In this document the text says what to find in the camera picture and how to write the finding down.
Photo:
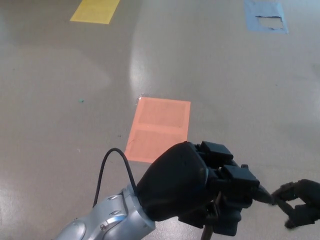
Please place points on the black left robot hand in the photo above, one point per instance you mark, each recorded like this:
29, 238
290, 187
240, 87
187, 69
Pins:
175, 182

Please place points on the small green floor speck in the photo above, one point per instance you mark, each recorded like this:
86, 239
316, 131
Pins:
80, 100

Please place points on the yellow paper sheet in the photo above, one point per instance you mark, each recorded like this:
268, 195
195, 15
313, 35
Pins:
95, 11

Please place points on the orange paper sheet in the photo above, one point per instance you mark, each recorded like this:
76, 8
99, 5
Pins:
157, 125

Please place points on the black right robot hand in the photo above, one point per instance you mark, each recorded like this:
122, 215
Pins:
307, 212

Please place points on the torn blue paper sheet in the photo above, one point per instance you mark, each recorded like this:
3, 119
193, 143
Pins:
252, 16

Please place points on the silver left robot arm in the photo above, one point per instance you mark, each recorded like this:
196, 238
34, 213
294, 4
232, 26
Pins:
110, 220

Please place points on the black phone stand tripod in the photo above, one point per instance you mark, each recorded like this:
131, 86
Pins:
207, 231

